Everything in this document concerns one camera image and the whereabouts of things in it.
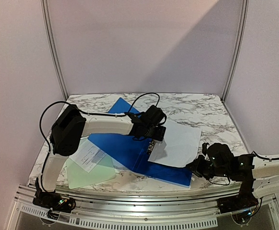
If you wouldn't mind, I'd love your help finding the metal folder clip mechanism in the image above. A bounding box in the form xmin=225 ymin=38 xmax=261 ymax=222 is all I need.
xmin=146 ymin=140 xmax=156 ymax=155

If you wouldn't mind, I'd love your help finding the blue file folder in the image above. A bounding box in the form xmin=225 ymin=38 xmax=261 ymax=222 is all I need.
xmin=88 ymin=97 xmax=193 ymax=189

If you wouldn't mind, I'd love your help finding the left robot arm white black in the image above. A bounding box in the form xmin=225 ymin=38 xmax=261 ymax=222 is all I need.
xmin=38 ymin=104 xmax=167 ymax=208

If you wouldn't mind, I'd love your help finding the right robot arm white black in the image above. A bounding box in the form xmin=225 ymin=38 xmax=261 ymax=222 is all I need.
xmin=185 ymin=143 xmax=279 ymax=209

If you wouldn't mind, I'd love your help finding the printed white paper sheet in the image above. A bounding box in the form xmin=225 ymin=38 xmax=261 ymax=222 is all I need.
xmin=69 ymin=139 xmax=106 ymax=173

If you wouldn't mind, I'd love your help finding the green translucent clipboard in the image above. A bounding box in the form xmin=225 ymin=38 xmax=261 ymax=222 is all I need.
xmin=66 ymin=154 xmax=116 ymax=189

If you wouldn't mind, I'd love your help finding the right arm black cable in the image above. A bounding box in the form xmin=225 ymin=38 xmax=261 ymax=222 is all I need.
xmin=208 ymin=176 xmax=232 ymax=185

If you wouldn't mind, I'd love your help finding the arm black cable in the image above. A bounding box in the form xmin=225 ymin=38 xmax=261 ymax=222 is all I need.
xmin=39 ymin=92 xmax=160 ymax=192
xmin=208 ymin=176 xmax=232 ymax=185

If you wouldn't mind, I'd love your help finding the aluminium front rail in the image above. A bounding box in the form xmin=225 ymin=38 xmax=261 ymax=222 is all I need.
xmin=13 ymin=184 xmax=278 ymax=228

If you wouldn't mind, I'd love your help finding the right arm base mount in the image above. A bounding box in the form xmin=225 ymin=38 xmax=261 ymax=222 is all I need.
xmin=217 ymin=179 xmax=263 ymax=226

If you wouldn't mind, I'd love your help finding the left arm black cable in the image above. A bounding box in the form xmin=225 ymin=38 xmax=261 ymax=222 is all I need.
xmin=39 ymin=92 xmax=160 ymax=192

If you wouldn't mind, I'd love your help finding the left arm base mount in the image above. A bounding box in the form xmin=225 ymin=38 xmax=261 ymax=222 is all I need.
xmin=33 ymin=178 xmax=76 ymax=220

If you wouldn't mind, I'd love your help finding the right aluminium corner post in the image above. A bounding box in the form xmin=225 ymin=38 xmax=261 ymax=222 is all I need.
xmin=221 ymin=0 xmax=249 ymax=103

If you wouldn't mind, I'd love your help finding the aluminium corner post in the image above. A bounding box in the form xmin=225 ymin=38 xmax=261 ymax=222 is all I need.
xmin=221 ymin=0 xmax=249 ymax=103
xmin=40 ymin=0 xmax=69 ymax=100

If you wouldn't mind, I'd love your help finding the left aluminium corner post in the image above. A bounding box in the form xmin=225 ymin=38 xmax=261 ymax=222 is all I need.
xmin=40 ymin=0 xmax=69 ymax=100

